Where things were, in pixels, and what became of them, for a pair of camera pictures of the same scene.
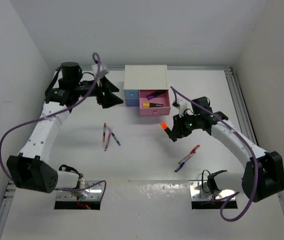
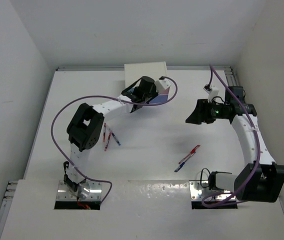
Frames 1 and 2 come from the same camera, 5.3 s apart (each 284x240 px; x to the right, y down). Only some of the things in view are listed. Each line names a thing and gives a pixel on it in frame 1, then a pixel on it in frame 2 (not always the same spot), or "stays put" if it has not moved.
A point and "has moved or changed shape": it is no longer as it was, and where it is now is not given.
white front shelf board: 137,210 stays put
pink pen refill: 107,140 stays put
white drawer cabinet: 145,77 stays put
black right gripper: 178,129 → 201,113
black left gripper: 109,99 → 154,92
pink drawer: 155,102 has moved or changed shape
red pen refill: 104,132 stays put
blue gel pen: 183,163 stays put
